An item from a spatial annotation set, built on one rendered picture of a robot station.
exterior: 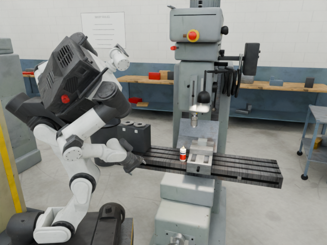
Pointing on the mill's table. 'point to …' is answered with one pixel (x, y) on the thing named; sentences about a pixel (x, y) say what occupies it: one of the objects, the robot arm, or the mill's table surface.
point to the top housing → (196, 24)
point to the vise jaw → (201, 150)
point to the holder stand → (136, 134)
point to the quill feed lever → (214, 95)
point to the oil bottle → (182, 154)
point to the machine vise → (200, 161)
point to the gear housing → (197, 51)
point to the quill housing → (196, 67)
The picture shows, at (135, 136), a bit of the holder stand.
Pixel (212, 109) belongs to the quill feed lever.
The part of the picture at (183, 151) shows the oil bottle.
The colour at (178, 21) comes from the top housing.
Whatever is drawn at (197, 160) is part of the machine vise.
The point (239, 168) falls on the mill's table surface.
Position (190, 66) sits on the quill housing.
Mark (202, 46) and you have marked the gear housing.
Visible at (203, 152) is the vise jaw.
